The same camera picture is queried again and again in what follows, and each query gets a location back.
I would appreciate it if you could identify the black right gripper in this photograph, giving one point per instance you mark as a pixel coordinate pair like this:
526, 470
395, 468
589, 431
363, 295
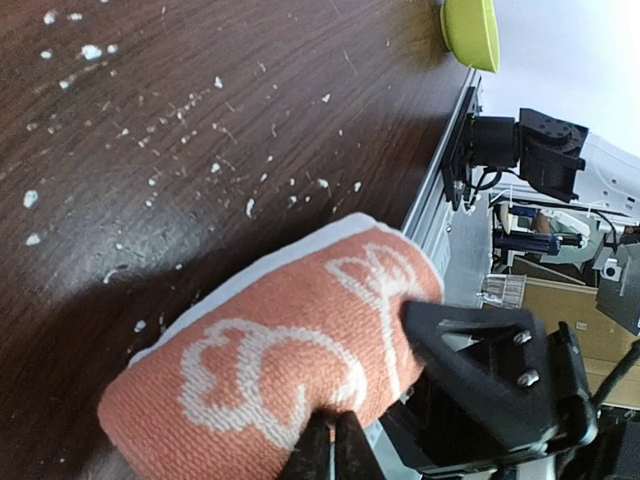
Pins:
496, 391

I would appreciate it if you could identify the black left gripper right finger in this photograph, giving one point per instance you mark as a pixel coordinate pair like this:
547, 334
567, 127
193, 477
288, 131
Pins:
354, 458

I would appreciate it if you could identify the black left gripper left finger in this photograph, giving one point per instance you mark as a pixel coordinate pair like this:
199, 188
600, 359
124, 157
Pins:
310, 457

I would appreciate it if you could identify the orange bunny pattern towel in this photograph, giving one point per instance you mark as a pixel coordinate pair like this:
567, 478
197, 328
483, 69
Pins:
227, 390

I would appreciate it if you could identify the lime green bowl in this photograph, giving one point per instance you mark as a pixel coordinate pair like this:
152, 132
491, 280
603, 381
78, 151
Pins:
470, 32

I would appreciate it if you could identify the front aluminium rail base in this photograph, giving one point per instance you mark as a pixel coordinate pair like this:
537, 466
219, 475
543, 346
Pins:
458, 242

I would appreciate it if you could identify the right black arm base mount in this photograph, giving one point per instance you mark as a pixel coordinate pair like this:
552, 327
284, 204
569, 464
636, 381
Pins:
457, 167

